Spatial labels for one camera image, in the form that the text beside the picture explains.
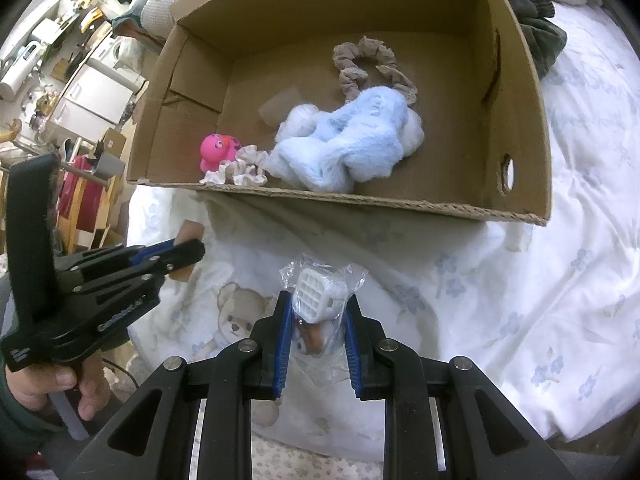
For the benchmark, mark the white kitchen appliance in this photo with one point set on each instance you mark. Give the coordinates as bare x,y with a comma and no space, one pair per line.
20,70

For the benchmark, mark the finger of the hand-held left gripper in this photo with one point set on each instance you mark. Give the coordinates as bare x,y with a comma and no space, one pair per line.
145,256
190,252

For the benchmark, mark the white cabinet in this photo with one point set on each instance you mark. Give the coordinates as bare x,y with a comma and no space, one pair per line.
95,95

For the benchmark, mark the brown grey scrunchie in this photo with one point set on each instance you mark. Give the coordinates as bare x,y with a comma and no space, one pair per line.
350,55

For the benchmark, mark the red yellow rack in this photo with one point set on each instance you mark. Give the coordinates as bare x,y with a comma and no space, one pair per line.
80,200

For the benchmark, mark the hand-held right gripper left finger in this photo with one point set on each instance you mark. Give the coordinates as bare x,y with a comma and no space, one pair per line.
282,340

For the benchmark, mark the light blue fluffy scrunchie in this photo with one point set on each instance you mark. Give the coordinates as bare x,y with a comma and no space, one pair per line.
350,145

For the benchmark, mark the dark grey jacket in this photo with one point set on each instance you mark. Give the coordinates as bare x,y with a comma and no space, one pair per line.
540,35

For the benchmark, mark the person's left hand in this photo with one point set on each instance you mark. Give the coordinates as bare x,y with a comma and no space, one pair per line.
92,392

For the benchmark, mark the cream white scrunchie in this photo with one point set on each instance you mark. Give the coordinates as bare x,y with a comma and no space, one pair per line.
245,162

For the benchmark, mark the plastic-wrapped white hair clip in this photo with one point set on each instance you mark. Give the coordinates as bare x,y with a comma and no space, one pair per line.
312,290

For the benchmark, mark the person's left forearm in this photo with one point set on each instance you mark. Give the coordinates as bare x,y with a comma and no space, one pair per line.
20,425

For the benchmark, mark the white waffle pillow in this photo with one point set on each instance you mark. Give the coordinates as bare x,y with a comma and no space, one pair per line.
160,10

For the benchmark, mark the brown cardboard box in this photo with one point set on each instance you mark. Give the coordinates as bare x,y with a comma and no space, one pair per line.
450,110

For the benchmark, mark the pink octopus toy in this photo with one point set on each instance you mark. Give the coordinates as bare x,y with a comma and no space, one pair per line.
215,147

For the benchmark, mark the white washing machine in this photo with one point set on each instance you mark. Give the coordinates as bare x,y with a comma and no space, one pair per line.
122,52

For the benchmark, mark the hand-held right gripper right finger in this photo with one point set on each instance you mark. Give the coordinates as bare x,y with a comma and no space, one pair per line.
352,355

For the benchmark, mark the grey bin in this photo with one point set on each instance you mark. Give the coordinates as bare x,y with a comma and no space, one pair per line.
107,164

